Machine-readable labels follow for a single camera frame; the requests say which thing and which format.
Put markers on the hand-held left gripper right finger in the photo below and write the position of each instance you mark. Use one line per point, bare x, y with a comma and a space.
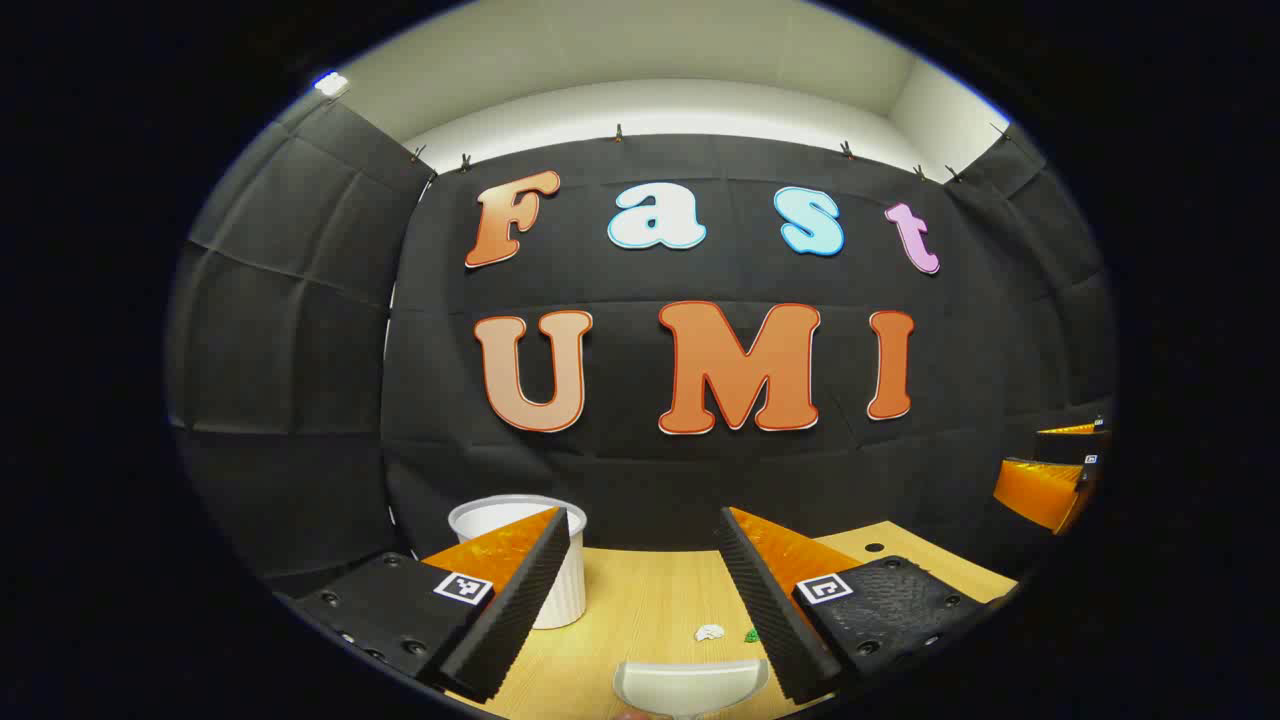
765, 610

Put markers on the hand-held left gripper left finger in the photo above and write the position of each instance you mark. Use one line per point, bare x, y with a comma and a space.
520, 600

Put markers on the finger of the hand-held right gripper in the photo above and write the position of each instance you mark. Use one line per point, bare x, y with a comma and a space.
1070, 445
1040, 490

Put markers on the white ribbed garbage bin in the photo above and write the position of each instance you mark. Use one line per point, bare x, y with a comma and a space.
565, 590

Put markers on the white paper ball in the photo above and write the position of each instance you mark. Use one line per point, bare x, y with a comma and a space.
709, 632

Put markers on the grey plastic dustpan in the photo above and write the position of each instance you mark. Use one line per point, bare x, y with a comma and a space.
690, 685

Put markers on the wooden desktop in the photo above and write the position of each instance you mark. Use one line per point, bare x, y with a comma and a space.
650, 600

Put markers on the row of black cloth clips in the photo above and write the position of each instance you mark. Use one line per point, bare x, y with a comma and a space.
618, 133

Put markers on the white ceiling light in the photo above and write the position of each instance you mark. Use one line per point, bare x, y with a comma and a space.
330, 83

